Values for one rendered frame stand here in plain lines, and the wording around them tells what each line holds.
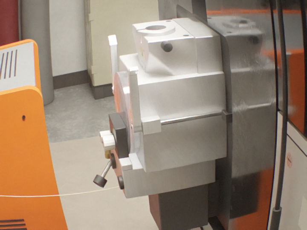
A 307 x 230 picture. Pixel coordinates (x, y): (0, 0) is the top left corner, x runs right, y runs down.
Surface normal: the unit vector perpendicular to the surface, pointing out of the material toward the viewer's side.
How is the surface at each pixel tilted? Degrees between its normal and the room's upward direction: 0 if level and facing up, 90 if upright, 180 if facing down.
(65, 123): 0
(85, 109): 0
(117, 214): 0
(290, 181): 90
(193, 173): 90
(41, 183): 90
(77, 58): 90
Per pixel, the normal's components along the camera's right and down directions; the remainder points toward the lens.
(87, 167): -0.07, -0.91
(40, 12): 0.59, 0.29
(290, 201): -0.97, 0.15
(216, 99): 0.24, 0.38
